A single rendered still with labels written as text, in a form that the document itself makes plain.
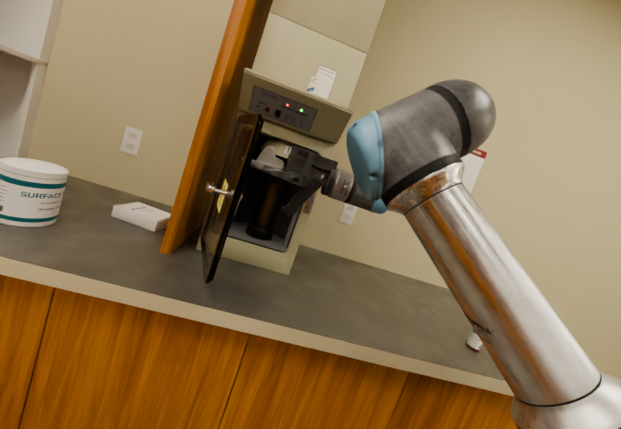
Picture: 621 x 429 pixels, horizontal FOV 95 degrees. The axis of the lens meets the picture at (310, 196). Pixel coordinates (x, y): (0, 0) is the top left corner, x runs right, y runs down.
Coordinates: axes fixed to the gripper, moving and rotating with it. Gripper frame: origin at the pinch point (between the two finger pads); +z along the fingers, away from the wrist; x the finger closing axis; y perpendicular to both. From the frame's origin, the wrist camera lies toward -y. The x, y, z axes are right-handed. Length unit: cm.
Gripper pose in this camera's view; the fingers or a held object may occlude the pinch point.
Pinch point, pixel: (249, 163)
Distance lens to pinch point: 68.2
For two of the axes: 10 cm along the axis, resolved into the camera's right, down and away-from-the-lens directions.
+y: 3.3, -9.4, -1.1
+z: -9.4, -3.1, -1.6
